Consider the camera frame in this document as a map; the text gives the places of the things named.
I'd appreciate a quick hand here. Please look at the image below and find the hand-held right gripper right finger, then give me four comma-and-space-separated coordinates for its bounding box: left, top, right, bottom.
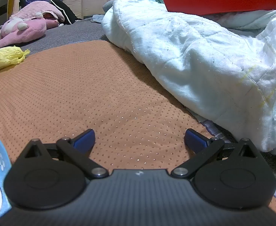
171, 128, 261, 179

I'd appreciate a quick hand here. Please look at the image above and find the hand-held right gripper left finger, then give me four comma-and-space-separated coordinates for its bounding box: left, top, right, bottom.
20, 129, 109, 179

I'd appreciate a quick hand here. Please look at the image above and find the light blue quilt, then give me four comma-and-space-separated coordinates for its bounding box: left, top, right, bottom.
101, 0, 276, 163

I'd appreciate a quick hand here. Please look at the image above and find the grey bed sheet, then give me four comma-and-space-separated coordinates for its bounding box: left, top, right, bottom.
0, 16, 109, 55

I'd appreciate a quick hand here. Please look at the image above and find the napa cabbage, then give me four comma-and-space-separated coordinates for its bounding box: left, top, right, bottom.
0, 46, 31, 76

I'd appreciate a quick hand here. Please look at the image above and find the pink plush toy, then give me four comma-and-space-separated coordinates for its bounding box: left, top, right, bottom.
0, 13, 60, 49

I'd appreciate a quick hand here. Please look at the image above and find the black garment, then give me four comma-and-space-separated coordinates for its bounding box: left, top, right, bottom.
50, 0, 77, 24

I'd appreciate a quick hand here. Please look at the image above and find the pink fleece blanket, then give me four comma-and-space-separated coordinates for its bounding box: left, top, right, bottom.
10, 1, 65, 23

